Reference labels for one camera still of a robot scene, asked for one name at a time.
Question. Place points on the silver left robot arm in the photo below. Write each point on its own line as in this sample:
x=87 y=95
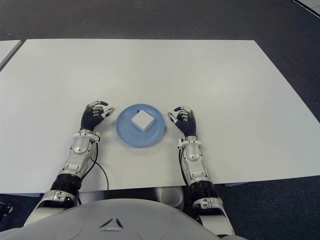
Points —
x=81 y=147

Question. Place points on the white side table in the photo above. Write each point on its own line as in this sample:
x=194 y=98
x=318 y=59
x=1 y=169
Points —
x=7 y=50

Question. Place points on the white charger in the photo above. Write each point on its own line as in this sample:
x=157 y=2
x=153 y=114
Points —
x=142 y=120

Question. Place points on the grey robot leg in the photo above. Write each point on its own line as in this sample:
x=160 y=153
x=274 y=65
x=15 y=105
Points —
x=170 y=196

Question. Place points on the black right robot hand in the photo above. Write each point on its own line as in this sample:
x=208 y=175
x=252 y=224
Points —
x=189 y=123

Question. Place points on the grey robot torso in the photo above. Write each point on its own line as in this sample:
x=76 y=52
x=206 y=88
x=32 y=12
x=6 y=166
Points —
x=112 y=215

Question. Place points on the blue plate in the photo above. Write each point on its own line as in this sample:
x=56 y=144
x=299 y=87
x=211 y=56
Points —
x=126 y=135

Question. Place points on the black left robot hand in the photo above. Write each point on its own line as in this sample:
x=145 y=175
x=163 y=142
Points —
x=88 y=120

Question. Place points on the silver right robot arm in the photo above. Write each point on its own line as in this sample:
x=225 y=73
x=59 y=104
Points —
x=192 y=152

